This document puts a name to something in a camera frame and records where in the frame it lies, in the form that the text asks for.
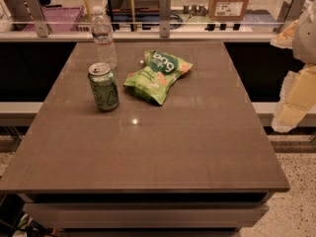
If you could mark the cardboard box with label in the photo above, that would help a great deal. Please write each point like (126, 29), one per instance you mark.
(227, 10)

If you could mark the purple plastic crate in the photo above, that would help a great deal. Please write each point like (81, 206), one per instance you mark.
(61, 19)

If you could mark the clear plastic water bottle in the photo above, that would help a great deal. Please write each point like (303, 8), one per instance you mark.
(102, 32)

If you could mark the right metal railing bracket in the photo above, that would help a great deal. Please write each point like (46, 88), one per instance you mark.
(290, 11)

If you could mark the metal railing bracket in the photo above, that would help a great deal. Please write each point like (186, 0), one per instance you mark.
(164, 14)
(42, 28)
(290, 11)

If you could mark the yellow broom handle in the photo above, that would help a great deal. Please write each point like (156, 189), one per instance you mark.
(87, 6)

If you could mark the green soda can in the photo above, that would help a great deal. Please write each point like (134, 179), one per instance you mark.
(104, 87)

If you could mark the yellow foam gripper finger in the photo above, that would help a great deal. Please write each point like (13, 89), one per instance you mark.
(285, 38)
(296, 98)

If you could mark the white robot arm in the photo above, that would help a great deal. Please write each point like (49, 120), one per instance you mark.
(304, 38)

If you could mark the left metal railing bracket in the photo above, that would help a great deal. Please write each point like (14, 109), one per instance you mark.
(42, 28)

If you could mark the green snack chip bag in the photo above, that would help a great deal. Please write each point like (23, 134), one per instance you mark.
(153, 82)

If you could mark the middle metal railing bracket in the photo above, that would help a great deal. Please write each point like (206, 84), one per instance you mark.
(164, 14)

